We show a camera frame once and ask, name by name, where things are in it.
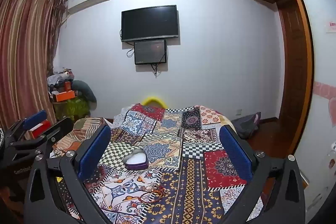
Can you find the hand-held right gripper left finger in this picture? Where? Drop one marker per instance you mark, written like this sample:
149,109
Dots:
94,150

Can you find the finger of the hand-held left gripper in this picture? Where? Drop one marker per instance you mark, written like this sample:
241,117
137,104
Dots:
61,127
34,117

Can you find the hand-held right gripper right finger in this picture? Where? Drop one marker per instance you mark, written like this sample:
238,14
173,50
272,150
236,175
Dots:
236,150

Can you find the purple heart-shaped jewelry box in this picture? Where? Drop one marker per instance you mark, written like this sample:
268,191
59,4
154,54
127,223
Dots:
134,159

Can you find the red box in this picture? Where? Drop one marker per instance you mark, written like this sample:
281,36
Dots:
39,129

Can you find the striped brown quilt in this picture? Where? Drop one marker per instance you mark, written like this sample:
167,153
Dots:
78,132

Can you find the grey bag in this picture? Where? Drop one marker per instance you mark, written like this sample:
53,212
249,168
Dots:
245,124

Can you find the orange box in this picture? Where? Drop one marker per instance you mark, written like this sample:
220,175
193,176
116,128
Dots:
64,96

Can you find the pile of clutter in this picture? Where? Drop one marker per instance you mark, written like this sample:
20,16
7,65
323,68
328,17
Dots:
60,79

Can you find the patchwork printed blanket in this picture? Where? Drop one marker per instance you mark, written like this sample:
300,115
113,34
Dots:
194,187

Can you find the striped red curtain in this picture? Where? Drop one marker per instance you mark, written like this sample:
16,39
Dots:
23,56

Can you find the wooden wardrobe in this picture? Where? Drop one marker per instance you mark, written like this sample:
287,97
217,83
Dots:
294,69

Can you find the frosted sliding door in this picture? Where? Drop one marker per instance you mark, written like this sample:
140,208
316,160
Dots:
323,82

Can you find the pink label sticker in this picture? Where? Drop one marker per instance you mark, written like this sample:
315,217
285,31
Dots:
331,27

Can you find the small black wall monitor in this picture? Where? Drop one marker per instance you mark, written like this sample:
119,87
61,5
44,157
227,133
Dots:
150,52

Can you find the black wall television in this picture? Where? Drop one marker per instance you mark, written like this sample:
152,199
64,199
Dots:
149,23

